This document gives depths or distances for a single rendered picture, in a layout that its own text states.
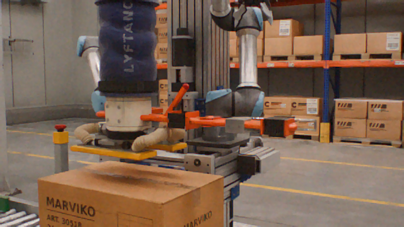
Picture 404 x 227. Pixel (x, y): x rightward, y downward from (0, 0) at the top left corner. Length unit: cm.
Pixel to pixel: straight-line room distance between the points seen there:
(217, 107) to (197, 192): 52
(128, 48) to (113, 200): 53
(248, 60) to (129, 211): 91
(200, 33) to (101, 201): 103
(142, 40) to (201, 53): 66
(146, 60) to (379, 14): 847
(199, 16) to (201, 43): 13
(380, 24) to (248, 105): 798
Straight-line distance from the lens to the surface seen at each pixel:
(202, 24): 214
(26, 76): 1286
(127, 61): 150
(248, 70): 193
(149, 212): 136
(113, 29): 152
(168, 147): 157
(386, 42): 836
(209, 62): 211
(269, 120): 126
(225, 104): 187
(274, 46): 882
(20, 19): 1288
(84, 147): 160
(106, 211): 149
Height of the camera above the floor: 134
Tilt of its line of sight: 5 degrees down
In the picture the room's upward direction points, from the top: straight up
